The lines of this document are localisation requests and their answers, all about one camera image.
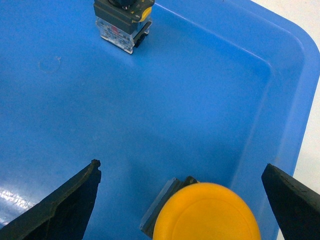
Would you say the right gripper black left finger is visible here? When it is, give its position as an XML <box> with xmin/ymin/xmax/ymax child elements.
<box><xmin>0</xmin><ymin>159</ymin><xmax>102</xmax><ymax>240</ymax></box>

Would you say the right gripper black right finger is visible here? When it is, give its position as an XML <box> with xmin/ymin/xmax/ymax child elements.
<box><xmin>261</xmin><ymin>163</ymin><xmax>320</xmax><ymax>240</ymax></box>

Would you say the yellow push button switch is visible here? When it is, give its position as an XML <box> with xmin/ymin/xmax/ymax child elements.
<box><xmin>139</xmin><ymin>176</ymin><xmax>261</xmax><ymax>240</ymax></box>

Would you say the blue plastic tray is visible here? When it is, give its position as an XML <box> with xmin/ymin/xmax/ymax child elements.
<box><xmin>0</xmin><ymin>0</ymin><xmax>320</xmax><ymax>240</ymax></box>

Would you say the green push button switch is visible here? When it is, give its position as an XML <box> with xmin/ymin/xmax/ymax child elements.
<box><xmin>93</xmin><ymin>0</ymin><xmax>155</xmax><ymax>55</ymax></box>

